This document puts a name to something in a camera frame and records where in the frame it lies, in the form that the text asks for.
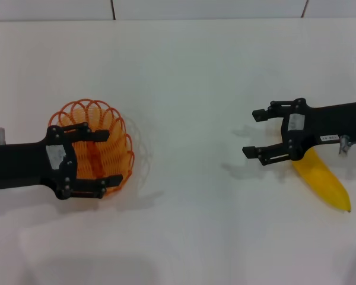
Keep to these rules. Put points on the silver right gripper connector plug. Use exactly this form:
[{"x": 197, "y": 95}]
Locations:
[{"x": 343, "y": 145}]

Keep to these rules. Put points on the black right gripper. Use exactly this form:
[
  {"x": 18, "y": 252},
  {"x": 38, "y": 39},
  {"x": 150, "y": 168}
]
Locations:
[{"x": 326, "y": 124}]

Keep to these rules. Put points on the yellow banana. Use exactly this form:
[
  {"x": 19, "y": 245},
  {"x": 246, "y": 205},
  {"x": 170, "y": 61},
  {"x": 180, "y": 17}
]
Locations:
[{"x": 326, "y": 181}]

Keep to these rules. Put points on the grey left gripper connector plug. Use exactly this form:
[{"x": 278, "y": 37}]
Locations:
[{"x": 0, "y": 135}]

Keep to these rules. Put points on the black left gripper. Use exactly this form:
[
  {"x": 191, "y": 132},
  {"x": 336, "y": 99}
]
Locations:
[{"x": 23, "y": 163}]

